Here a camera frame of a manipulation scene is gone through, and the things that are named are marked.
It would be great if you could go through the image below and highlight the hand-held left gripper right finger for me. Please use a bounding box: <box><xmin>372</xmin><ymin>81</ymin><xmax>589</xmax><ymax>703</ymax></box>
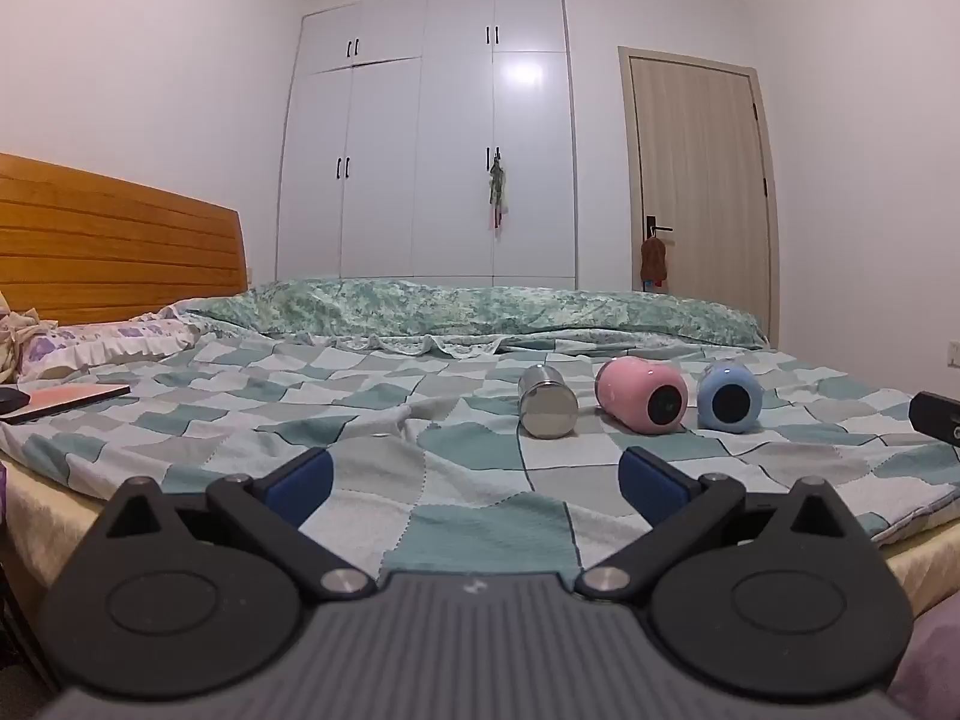
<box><xmin>575</xmin><ymin>446</ymin><xmax>860</xmax><ymax>605</ymax></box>

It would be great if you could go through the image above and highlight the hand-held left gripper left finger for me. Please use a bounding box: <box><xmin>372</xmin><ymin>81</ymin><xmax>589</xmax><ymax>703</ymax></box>
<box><xmin>97</xmin><ymin>448</ymin><xmax>377</xmax><ymax>603</ymax></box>

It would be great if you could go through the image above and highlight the pink cup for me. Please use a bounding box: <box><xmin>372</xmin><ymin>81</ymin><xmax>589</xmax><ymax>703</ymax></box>
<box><xmin>595</xmin><ymin>357</ymin><xmax>690</xmax><ymax>437</ymax></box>

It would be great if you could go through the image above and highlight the blue cup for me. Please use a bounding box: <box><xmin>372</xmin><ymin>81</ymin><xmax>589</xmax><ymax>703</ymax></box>
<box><xmin>696</xmin><ymin>359</ymin><xmax>765</xmax><ymax>435</ymax></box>

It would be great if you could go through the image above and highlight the stainless steel cup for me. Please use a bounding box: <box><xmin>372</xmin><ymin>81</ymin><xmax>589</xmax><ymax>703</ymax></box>
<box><xmin>517</xmin><ymin>364</ymin><xmax>579</xmax><ymax>440</ymax></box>

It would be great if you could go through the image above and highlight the checkered teal blanket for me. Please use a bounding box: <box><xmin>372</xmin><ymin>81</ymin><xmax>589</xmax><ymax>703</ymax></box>
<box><xmin>0</xmin><ymin>330</ymin><xmax>960</xmax><ymax>595</ymax></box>

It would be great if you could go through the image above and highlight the brown hanging pouch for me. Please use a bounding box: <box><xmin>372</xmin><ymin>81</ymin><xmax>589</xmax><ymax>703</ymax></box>
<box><xmin>640</xmin><ymin>235</ymin><xmax>671</xmax><ymax>293</ymax></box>

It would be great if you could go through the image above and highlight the green floral quilt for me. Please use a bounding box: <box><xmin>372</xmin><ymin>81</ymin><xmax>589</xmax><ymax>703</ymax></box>
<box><xmin>160</xmin><ymin>277</ymin><xmax>770</xmax><ymax>354</ymax></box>

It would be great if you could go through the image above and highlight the purple floral pillow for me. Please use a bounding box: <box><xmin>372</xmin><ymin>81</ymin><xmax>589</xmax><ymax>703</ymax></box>
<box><xmin>15</xmin><ymin>316</ymin><xmax>201</xmax><ymax>384</ymax></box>

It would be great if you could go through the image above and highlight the pink cloth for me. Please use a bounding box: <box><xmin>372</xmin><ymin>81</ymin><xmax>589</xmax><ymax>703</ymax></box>
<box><xmin>887</xmin><ymin>603</ymin><xmax>960</xmax><ymax>720</ymax></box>

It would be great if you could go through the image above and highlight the yellow bed sheet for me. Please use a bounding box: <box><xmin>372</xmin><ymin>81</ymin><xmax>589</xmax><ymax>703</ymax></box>
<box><xmin>0</xmin><ymin>460</ymin><xmax>960</xmax><ymax>620</ymax></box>

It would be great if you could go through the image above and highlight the wooden bed headboard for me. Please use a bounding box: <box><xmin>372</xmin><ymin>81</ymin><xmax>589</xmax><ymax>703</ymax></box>
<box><xmin>0</xmin><ymin>152</ymin><xmax>249</xmax><ymax>328</ymax></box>

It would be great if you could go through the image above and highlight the beige crumpled cloth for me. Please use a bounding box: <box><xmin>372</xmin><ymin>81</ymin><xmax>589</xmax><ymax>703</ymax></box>
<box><xmin>0</xmin><ymin>290</ymin><xmax>59</xmax><ymax>385</ymax></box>

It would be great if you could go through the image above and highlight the beige wooden door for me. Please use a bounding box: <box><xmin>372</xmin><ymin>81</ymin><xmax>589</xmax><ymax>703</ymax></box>
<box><xmin>618</xmin><ymin>45</ymin><xmax>782</xmax><ymax>350</ymax></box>

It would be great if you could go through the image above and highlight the green hanging ornament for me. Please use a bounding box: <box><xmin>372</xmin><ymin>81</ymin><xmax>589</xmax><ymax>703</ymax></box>
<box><xmin>485</xmin><ymin>153</ymin><xmax>513</xmax><ymax>230</ymax></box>

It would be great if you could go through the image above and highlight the white wardrobe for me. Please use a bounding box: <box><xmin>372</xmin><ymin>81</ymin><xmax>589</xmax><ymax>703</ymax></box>
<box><xmin>275</xmin><ymin>0</ymin><xmax>579</xmax><ymax>292</ymax></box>

